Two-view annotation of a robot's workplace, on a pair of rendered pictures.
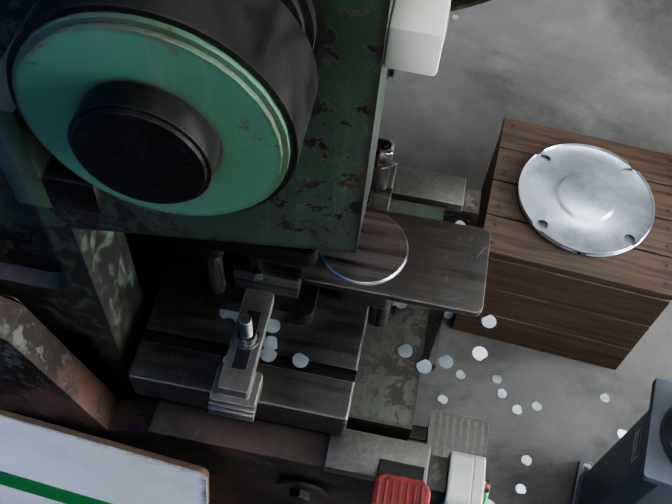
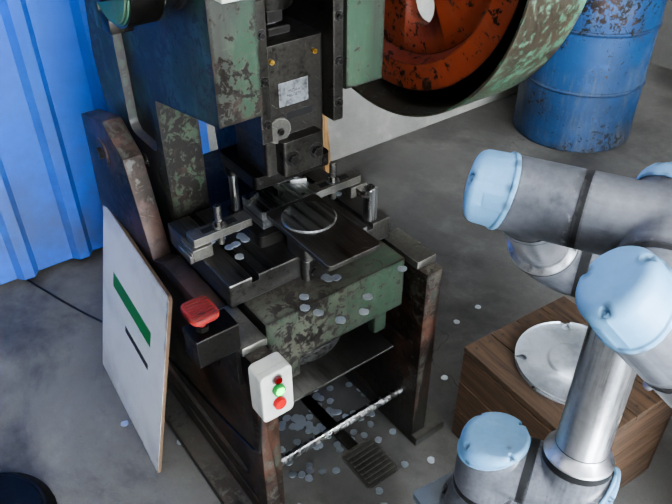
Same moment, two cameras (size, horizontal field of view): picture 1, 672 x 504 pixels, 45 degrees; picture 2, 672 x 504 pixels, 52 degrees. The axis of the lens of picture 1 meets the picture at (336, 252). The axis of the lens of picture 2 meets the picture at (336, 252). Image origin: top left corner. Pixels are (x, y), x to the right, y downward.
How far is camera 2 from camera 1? 1.04 m
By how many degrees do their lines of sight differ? 37
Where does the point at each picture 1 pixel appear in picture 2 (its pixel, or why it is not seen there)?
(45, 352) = (140, 185)
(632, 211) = not seen: hidden behind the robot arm
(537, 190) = (539, 339)
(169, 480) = (158, 301)
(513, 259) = (482, 365)
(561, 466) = not seen: outside the picture
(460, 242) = (358, 239)
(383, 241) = (319, 219)
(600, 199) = not seen: hidden behind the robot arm
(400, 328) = (314, 288)
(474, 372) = (442, 465)
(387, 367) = (287, 297)
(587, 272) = (527, 400)
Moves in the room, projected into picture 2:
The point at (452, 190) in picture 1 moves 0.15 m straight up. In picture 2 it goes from (420, 254) to (425, 202)
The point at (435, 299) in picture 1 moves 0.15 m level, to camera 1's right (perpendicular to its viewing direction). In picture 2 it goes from (314, 250) to (365, 284)
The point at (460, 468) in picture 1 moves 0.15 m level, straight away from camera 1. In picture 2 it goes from (271, 359) to (342, 345)
